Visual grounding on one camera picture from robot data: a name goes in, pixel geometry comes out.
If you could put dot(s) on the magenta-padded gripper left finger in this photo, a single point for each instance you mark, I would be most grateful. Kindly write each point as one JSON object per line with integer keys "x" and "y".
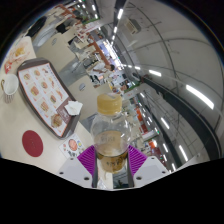
{"x": 86, "y": 160}

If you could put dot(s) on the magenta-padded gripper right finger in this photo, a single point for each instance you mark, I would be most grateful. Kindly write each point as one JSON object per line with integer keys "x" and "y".
{"x": 139, "y": 160}

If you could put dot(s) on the clear amber drink bottle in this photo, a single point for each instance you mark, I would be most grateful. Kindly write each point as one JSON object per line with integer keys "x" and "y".
{"x": 110, "y": 133}

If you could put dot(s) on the colourful printed leaflet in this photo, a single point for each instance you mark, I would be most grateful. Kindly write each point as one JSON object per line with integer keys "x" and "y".
{"x": 71, "y": 146}

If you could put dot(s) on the crumpled white napkin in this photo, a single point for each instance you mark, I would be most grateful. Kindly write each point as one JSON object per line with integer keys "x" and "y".
{"x": 73, "y": 108}

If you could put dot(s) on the flat round red coaster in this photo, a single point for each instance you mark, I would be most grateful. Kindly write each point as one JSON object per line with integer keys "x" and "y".
{"x": 32, "y": 143}

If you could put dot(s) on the beige chair with round hole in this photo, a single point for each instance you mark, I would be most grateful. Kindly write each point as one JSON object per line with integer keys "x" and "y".
{"x": 55, "y": 51}
{"x": 86, "y": 91}

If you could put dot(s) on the ceiling strip lights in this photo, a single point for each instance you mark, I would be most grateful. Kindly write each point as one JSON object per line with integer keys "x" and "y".
{"x": 200, "y": 96}

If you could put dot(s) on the dark brown food tray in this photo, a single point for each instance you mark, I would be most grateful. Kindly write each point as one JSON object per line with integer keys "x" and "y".
{"x": 23, "y": 96}

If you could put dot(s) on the person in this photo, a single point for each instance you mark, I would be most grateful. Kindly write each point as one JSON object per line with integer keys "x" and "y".
{"x": 101, "y": 69}
{"x": 65, "y": 26}

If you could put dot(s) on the red sauce packet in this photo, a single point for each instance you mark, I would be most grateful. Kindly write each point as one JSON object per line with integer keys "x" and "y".
{"x": 8, "y": 67}

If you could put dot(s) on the ceiling air conditioner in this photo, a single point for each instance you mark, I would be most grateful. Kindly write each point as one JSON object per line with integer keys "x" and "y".
{"x": 132, "y": 25}

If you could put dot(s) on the black backpack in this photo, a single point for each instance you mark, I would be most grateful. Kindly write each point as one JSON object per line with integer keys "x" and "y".
{"x": 36, "y": 26}

